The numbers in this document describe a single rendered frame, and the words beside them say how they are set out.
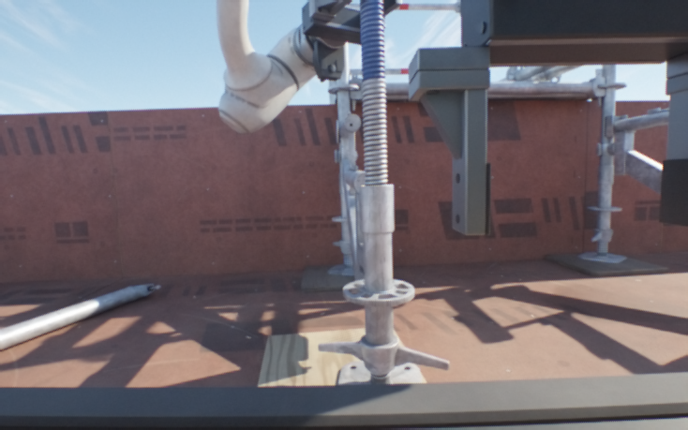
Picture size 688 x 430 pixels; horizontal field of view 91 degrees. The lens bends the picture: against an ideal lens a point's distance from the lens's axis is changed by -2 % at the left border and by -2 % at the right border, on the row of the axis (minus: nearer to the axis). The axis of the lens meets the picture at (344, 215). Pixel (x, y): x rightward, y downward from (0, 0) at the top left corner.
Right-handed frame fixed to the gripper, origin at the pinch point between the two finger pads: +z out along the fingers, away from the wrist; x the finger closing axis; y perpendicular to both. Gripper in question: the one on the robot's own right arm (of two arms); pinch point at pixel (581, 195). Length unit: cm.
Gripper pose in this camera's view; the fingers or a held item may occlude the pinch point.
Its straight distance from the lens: 24.9
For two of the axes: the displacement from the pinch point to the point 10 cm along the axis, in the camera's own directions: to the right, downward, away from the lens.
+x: 10.0, -0.3, -0.2
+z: 0.3, 9.9, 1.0
